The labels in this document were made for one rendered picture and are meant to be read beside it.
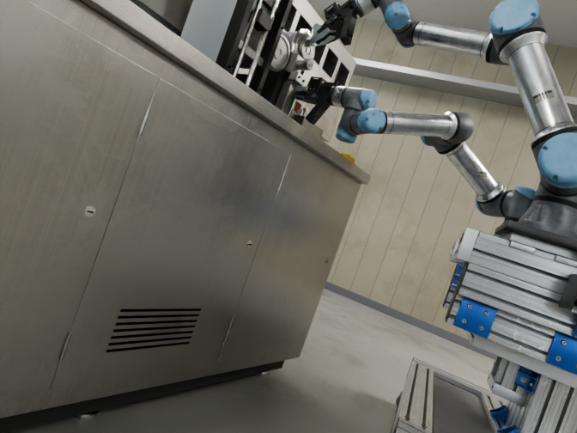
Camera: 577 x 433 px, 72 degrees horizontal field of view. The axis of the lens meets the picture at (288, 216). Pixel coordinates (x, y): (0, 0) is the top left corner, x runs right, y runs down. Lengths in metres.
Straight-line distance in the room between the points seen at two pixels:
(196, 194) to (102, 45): 0.37
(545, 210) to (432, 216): 3.12
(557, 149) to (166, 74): 0.89
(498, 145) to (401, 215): 1.15
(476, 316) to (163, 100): 0.97
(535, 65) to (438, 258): 3.21
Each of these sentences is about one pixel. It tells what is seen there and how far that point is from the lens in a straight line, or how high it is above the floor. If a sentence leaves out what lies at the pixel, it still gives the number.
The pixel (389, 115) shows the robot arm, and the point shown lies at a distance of 1.35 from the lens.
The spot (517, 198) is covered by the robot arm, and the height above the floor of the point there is 0.99.
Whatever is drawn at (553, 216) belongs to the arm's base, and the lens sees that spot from 1.22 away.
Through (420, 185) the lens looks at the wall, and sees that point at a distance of 4.36.
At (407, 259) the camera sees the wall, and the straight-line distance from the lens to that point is 4.29.
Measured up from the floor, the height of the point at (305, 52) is 1.23.
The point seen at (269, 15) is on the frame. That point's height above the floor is 1.18.
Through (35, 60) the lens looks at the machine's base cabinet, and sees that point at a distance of 0.78.
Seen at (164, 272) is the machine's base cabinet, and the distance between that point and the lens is 1.00.
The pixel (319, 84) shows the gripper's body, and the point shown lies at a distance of 1.55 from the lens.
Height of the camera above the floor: 0.65
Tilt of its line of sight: level
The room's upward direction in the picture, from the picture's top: 20 degrees clockwise
